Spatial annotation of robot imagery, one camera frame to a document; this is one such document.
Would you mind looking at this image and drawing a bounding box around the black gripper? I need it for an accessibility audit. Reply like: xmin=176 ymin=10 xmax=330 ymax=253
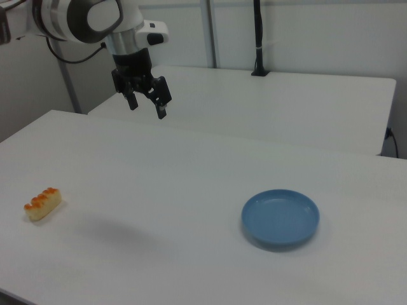
xmin=111 ymin=47 xmax=173 ymax=120

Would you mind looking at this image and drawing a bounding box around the bread with orange topping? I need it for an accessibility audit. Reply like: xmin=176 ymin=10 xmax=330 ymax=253
xmin=23 ymin=187 xmax=62 ymax=222

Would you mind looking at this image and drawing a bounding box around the blue round plate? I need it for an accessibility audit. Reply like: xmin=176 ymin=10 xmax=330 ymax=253
xmin=240 ymin=189 xmax=321 ymax=253

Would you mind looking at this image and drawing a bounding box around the white desk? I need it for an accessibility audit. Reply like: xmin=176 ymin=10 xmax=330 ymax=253
xmin=87 ymin=65 xmax=397 ymax=157

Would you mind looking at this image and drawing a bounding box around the grey partition wall post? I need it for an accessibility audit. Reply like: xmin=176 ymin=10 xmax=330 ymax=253
xmin=207 ymin=0 xmax=221 ymax=69
xmin=58 ymin=58 xmax=81 ymax=114

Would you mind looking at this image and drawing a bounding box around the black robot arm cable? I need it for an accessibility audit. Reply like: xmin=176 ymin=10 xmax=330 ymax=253
xmin=45 ymin=37 xmax=107 ymax=65

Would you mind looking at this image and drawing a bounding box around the black pole with cables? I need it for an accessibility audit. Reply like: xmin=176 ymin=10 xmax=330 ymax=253
xmin=251 ymin=0 xmax=271 ymax=78

